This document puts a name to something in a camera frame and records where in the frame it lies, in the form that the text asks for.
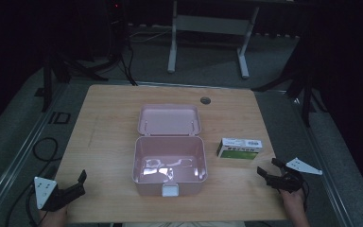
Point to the person's left hand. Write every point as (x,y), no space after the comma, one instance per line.
(54,218)

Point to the black tripod stand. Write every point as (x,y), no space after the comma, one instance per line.
(61,67)
(302,91)

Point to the white and green medicine box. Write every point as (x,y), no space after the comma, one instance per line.
(239,148)

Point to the pink plastic storage box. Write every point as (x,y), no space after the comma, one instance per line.
(170,148)

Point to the white metal desk frame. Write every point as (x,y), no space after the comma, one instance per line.
(211,24)

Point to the grey metal floor rail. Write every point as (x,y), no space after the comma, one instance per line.
(323,160)
(19,155)

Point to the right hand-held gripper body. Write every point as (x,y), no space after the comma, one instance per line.
(288,183)

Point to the black floor socket box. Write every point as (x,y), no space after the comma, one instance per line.
(60,118)

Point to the black computer tower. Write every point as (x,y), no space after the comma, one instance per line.
(116,28)

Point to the person's right hand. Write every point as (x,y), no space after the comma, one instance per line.
(292,199)

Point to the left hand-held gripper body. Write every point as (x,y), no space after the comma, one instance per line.
(45,192)

